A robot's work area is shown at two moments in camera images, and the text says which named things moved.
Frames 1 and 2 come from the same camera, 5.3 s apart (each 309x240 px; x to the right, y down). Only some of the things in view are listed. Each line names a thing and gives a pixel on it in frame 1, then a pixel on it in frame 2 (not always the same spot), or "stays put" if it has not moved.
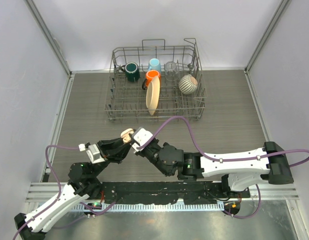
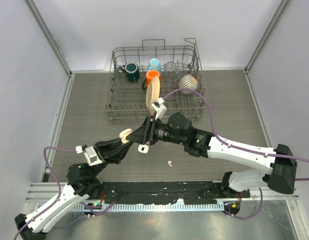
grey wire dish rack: (155, 82) stays put
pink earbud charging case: (125, 135) stays put
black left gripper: (114, 149) stays put
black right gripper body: (151, 154) → (161, 132)
